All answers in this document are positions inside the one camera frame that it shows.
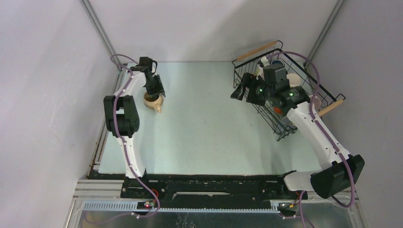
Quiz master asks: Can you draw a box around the orange small cup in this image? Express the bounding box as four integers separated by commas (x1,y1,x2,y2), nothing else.
273,107,284,115

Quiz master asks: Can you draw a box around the lilac mug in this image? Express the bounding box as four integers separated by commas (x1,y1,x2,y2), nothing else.
287,73,301,87

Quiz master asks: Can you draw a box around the black wire dish rack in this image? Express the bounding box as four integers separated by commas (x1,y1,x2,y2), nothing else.
232,40,346,141

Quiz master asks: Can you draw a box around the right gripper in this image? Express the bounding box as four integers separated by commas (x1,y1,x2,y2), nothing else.
230,73,274,107

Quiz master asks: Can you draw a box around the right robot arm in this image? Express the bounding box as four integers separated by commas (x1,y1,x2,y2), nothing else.
230,63,365,199

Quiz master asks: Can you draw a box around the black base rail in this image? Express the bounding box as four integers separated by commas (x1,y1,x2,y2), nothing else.
120,173,307,210

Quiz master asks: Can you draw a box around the white ribbed cup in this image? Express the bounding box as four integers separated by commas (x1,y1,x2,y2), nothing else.
255,56,270,79

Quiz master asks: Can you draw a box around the beige ceramic cup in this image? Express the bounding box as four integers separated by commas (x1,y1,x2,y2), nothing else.
143,92,164,113

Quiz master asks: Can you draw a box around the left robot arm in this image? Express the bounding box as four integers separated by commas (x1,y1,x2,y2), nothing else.
103,57,165,179

